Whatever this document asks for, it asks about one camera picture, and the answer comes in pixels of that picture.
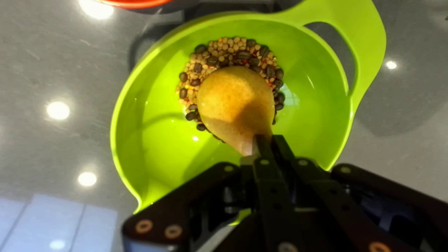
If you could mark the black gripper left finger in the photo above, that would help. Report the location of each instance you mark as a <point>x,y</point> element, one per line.
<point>275,210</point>

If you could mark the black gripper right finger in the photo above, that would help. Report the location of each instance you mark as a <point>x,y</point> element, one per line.
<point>355,210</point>

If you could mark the yellow-brown pear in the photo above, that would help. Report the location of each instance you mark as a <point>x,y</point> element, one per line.
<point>233,105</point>

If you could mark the red bowl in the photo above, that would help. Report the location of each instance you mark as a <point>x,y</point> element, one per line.
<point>138,3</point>

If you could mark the mixed beans pile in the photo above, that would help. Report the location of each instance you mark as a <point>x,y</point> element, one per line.
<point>225,51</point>

